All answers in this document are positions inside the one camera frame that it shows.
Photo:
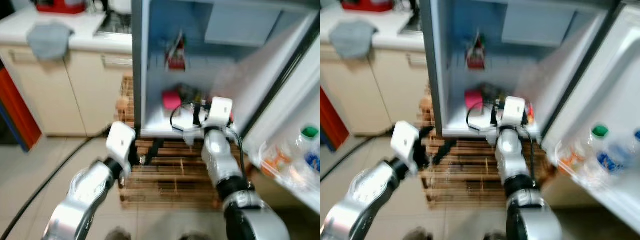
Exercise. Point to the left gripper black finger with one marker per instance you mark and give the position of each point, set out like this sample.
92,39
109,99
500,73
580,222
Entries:
444,152
154,151

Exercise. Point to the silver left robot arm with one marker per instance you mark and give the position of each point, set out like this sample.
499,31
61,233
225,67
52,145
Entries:
85,195
370,195

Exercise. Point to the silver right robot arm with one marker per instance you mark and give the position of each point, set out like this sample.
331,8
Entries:
515,160
220,160

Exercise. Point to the white fridge door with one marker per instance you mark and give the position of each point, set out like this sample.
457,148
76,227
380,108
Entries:
600,75
300,90

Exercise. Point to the wooden wine rack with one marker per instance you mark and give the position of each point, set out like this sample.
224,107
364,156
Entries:
170,175
470,175

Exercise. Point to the red sauce packet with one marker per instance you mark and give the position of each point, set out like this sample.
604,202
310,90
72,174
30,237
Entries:
476,57
176,57

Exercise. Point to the beige kitchen cabinet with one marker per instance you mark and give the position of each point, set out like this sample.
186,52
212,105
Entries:
380,95
50,95

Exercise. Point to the orange snack packet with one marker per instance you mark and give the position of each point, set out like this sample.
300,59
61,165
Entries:
570,160
275,161

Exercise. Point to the white freezer compartment flap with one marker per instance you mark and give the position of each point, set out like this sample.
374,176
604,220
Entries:
242,25
537,25

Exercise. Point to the orange flat board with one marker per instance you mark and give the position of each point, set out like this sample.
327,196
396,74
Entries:
17,105
331,120

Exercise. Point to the green cap water bottle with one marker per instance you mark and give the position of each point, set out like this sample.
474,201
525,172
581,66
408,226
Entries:
307,150
602,155

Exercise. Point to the steel gas hob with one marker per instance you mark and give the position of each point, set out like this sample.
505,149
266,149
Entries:
115,25
412,25

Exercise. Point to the grey cloth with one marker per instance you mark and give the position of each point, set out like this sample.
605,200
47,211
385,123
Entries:
352,40
50,42

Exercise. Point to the blue flat board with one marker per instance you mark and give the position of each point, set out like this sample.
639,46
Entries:
11,129

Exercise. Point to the blue cap water bottle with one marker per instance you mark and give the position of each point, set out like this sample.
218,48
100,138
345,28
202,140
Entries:
631,150

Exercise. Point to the red coffee machine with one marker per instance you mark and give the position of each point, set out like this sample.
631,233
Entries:
367,6
60,7

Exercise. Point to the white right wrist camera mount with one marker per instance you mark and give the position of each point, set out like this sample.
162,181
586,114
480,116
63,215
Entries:
514,111
220,111

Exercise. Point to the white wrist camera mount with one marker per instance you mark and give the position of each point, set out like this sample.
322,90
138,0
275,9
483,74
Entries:
514,111
120,142
405,142
220,111

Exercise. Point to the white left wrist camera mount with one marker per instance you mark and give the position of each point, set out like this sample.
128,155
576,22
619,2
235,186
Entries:
405,142
120,142

